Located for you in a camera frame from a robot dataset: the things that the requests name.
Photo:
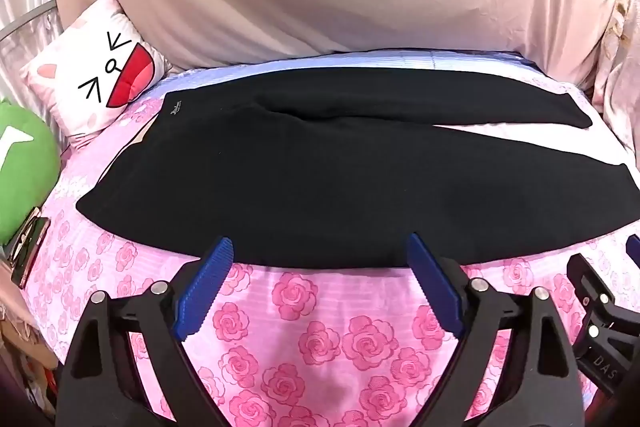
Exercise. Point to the white patterned cloth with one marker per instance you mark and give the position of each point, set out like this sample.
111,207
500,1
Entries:
625,82

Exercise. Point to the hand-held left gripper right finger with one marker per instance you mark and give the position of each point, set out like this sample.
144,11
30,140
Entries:
434,287

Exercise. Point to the metal bed rail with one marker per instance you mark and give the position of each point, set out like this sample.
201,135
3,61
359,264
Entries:
30,19

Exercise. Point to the black pants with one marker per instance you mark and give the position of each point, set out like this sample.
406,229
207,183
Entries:
300,187

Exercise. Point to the green plush cushion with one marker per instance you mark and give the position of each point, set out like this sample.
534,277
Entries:
25,177

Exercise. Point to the pile of mixed clutter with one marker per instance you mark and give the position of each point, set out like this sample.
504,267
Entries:
25,357

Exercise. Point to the small dark rectangular device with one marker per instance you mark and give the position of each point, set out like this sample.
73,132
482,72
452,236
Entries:
27,247

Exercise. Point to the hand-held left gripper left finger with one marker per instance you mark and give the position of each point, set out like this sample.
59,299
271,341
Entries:
206,287

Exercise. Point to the pink rose bedsheet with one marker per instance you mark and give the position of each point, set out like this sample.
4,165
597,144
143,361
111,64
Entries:
310,317

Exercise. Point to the cat face pillow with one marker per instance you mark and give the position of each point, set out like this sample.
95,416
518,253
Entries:
75,72

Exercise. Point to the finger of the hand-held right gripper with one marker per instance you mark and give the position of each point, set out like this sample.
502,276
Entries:
590,287
634,248

